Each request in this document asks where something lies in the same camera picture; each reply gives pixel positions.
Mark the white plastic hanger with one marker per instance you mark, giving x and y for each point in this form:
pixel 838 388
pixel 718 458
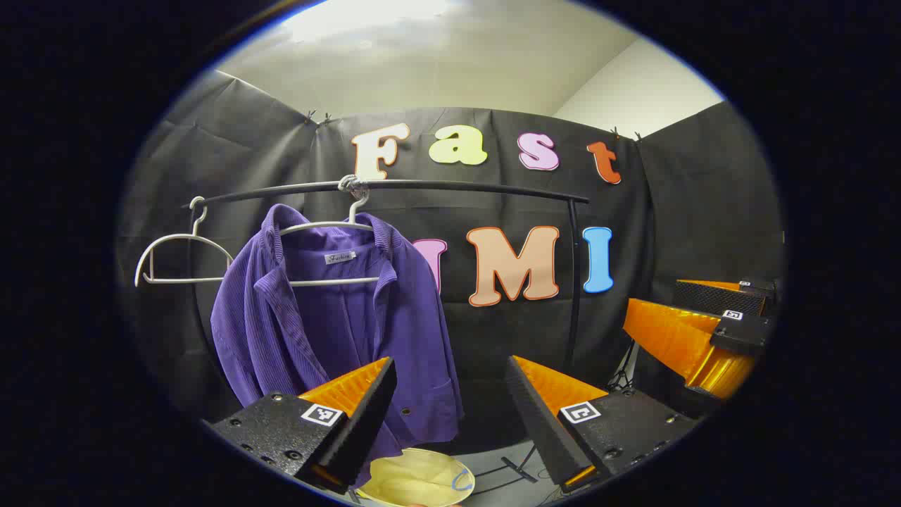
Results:
pixel 331 283
pixel 183 280

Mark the black backdrop stand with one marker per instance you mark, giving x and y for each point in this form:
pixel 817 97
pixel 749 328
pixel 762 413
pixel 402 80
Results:
pixel 623 377

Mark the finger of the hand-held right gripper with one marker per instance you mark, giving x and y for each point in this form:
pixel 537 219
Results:
pixel 718 297
pixel 669 338

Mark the black backdrop cloth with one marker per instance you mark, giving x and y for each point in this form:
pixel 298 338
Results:
pixel 669 211

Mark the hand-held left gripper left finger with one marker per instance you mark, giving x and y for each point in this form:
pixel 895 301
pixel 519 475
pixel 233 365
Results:
pixel 366 422

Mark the black metal clothes rack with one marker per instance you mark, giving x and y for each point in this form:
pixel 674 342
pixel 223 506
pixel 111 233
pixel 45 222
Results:
pixel 457 185

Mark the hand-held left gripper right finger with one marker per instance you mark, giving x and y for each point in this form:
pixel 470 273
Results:
pixel 538 422

